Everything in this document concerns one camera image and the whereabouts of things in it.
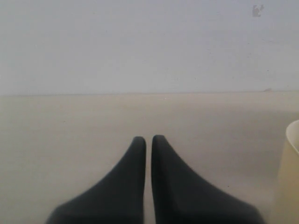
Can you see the large cream plastic bin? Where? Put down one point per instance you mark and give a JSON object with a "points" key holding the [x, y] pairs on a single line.
{"points": [[285, 208]]}

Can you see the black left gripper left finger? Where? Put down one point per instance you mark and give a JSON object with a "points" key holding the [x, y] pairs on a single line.
{"points": [[116, 199]]}

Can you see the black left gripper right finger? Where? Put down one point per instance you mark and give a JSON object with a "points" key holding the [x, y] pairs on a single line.
{"points": [[181, 196]]}

